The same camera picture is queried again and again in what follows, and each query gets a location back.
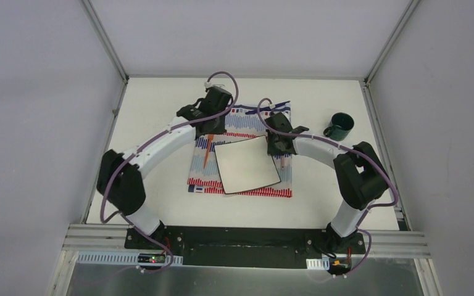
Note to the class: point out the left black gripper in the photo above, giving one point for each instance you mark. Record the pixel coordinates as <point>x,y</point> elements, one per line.
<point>211,124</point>

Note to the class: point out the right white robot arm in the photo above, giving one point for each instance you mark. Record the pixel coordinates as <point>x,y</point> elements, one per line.
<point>360,176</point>

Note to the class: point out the orange plastic fork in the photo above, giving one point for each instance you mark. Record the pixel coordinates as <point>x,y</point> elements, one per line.
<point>210,138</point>

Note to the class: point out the left white cable duct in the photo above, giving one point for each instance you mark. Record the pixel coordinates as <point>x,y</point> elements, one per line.
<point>128,258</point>

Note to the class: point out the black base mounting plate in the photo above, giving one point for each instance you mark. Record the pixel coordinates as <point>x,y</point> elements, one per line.
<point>243,247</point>

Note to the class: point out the dark blue plastic knife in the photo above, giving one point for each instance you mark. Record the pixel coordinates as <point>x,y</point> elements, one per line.
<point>276,108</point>

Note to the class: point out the white square plate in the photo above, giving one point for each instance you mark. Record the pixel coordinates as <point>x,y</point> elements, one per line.
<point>245,165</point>

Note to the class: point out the dark green mug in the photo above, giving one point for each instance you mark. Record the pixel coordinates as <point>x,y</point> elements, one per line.
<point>339,127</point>

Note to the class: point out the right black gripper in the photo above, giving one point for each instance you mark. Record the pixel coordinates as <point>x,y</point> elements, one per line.
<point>270,150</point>

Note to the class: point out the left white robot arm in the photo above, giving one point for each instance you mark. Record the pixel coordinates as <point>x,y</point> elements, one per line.
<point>121,174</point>

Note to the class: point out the patterned cloth napkin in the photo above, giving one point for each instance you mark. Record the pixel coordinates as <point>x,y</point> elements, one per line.
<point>241,123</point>

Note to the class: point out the white cable duct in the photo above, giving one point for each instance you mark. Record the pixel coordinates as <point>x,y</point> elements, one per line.
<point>128,258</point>
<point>318,264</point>

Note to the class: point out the right white cable duct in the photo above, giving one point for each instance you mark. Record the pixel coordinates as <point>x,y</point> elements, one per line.
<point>318,264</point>

